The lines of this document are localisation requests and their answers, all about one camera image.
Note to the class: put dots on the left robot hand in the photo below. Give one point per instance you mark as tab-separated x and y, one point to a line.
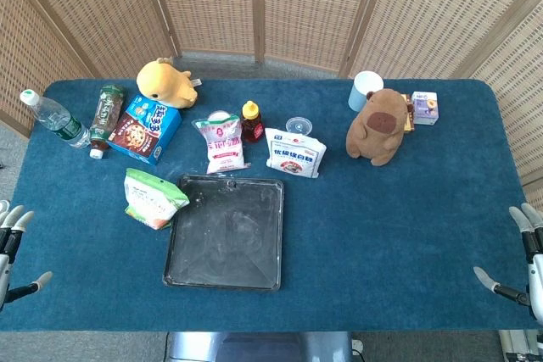
12	226

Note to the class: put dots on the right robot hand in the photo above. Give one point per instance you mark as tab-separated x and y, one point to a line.
530	252

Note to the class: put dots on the green white snack bag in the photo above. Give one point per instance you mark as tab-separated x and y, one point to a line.
152	201

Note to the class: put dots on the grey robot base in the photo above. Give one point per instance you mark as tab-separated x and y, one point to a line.
259	347

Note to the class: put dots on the clear plastic water bottle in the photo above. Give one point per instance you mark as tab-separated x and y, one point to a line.
55	118

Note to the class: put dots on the dark tea drink bottle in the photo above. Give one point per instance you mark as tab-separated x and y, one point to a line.
106	118

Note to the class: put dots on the blue table cloth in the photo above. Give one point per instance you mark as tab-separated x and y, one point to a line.
382	230

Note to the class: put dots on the blue cookie box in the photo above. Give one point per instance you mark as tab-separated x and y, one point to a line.
146	129

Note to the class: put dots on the purple white drink carton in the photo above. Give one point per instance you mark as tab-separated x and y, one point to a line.
425	107

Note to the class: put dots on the brown yellow snack box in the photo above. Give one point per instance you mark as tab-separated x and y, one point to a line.
408	118

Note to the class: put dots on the brown capybara plush toy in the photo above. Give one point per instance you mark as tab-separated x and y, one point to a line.
377	129

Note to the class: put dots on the yellow plush toy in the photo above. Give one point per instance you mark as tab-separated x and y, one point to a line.
165	84

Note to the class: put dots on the black metal baking tray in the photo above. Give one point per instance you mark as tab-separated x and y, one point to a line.
229	235

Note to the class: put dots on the white pink powder bag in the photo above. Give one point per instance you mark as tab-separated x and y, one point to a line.
222	141

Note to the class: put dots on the light blue paper cup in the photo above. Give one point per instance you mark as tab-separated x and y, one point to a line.
362	88

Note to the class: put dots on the white blue sugar bag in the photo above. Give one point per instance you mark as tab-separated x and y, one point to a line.
295	154

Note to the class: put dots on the honey bottle yellow cap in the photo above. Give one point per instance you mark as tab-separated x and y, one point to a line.
252	124

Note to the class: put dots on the clear round plastic container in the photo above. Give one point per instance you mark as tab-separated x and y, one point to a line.
299	126

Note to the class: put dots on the woven rattan folding screen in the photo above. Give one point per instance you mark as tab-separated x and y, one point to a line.
297	6

